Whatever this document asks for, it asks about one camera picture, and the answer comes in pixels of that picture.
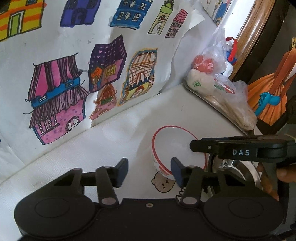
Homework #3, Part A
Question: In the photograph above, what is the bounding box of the deep stainless steel bowl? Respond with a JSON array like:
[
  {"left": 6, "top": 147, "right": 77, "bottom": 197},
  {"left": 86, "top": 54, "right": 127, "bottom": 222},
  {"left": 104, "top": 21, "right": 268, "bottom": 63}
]
[{"left": 206, "top": 154, "right": 263, "bottom": 199}]

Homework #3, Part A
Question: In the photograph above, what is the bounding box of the small white red-rimmed bowl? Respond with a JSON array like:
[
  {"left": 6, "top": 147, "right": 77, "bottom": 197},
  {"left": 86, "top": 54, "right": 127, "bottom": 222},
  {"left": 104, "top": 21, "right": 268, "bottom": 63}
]
[{"left": 152, "top": 125, "right": 208, "bottom": 180}]

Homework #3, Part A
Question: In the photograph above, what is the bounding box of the person's hand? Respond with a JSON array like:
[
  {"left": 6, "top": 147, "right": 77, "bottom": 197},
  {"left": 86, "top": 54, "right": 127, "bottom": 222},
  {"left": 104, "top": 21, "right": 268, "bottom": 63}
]
[{"left": 256, "top": 163, "right": 296, "bottom": 201}]

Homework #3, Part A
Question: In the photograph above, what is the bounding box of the metal tray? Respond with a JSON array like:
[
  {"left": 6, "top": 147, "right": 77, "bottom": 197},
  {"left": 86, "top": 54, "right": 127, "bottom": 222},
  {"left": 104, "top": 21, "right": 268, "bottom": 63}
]
[{"left": 183, "top": 80, "right": 254, "bottom": 136}]

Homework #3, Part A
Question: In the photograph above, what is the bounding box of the white printed tablecloth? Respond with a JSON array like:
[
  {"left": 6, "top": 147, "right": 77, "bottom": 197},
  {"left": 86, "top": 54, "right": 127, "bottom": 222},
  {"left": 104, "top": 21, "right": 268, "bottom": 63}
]
[{"left": 1, "top": 85, "right": 241, "bottom": 240}]

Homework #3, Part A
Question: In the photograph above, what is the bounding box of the painting of woman orange dress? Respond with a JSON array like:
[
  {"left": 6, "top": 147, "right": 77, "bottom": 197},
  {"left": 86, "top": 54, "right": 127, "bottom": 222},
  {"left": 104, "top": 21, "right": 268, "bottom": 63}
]
[{"left": 248, "top": 38, "right": 295, "bottom": 126}]

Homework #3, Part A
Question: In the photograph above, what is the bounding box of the clear plastic bag with food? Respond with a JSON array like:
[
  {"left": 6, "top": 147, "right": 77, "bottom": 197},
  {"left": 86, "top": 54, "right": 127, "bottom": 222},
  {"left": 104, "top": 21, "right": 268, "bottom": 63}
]
[{"left": 185, "top": 28, "right": 257, "bottom": 131}]

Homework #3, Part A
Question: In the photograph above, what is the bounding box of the white bottle red blue cap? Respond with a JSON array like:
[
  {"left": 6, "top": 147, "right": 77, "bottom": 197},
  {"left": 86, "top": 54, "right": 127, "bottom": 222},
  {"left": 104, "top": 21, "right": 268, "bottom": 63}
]
[{"left": 223, "top": 37, "right": 238, "bottom": 78}]

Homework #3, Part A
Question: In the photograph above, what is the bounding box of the houses drawing paper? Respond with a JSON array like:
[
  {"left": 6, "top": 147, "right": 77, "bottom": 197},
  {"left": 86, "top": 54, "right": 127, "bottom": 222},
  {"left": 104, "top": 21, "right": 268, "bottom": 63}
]
[{"left": 1, "top": 1, "right": 204, "bottom": 169}]

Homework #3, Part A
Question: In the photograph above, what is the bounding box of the girl with teddy drawing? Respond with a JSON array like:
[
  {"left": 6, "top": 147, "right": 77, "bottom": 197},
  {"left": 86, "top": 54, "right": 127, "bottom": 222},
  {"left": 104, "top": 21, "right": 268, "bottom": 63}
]
[{"left": 201, "top": 0, "right": 232, "bottom": 26}]

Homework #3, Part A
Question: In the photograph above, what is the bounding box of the wooden door frame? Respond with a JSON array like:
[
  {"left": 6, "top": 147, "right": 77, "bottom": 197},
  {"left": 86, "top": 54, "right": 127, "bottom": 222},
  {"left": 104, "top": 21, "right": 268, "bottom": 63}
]
[{"left": 229, "top": 0, "right": 275, "bottom": 81}]

